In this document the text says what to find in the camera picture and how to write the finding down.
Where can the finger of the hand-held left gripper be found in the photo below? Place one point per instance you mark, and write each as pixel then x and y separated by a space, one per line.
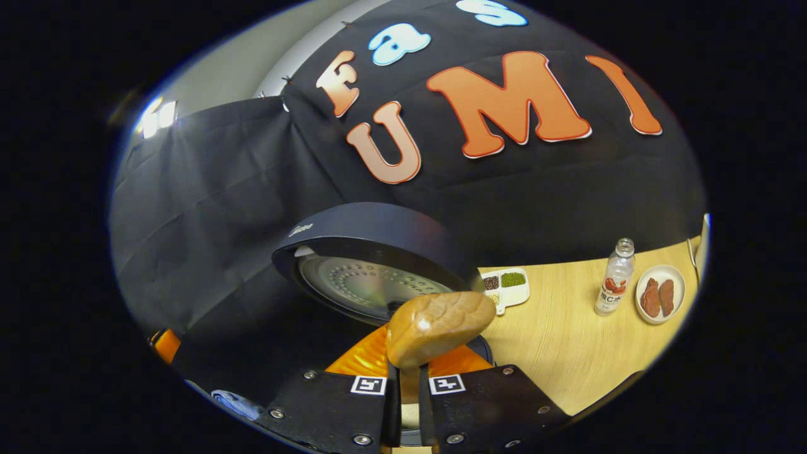
pixel 167 345

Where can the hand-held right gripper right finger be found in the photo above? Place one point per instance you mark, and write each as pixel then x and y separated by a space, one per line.
pixel 492 407

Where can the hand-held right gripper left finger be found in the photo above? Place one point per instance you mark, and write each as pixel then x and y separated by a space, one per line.
pixel 334 410

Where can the wooden spoon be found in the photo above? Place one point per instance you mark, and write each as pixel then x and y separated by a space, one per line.
pixel 435 325

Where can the black and silver rice cooker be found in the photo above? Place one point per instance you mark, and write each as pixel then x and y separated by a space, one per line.
pixel 378 221

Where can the blue cloth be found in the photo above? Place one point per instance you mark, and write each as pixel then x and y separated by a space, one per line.
pixel 236 405

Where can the white divided grain dish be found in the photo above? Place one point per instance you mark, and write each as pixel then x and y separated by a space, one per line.
pixel 514 293

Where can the black backdrop cloth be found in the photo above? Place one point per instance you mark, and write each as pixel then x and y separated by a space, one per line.
pixel 220 221

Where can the clear plastic drink bottle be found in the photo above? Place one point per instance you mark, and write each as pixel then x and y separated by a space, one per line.
pixel 615 284

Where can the red meat slice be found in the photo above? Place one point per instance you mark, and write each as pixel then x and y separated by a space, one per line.
pixel 666 297
pixel 650 297

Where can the white round plate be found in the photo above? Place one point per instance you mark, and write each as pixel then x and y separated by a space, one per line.
pixel 679 296

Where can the ceiling light panel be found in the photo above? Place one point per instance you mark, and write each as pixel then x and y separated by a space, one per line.
pixel 157 118

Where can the white toaster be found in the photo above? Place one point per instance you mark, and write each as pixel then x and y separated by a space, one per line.
pixel 703 252

